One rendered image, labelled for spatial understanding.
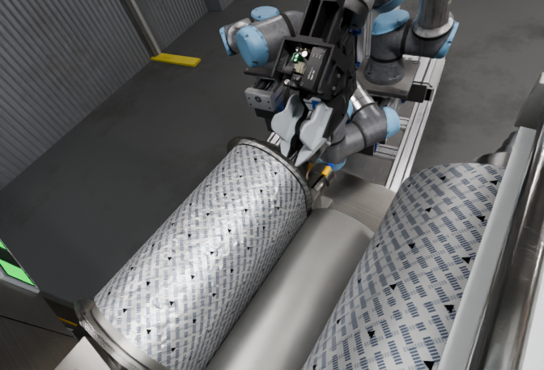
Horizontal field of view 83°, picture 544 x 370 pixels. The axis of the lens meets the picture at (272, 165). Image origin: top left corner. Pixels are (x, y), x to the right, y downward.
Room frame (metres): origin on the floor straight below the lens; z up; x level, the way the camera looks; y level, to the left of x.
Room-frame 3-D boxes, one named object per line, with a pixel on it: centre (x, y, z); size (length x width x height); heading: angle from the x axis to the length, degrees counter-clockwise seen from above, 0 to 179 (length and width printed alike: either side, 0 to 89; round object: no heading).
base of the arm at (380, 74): (0.96, -0.53, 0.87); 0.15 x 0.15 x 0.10
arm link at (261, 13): (1.28, -0.15, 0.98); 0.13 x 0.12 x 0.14; 100
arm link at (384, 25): (0.95, -0.54, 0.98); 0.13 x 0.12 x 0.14; 45
